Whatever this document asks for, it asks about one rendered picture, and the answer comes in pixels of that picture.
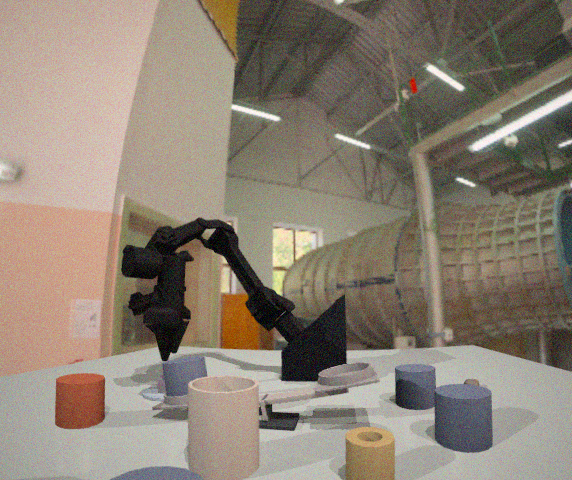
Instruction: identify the tan cup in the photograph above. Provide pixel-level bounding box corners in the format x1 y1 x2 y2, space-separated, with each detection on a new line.
188 375 260 480

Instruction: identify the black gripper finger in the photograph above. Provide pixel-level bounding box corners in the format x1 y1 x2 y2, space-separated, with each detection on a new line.
171 320 190 354
146 324 180 361

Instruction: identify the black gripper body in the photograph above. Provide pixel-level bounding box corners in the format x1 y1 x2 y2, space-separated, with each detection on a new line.
143 280 191 326

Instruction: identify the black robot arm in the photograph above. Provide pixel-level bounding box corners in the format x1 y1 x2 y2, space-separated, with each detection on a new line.
121 217 308 345

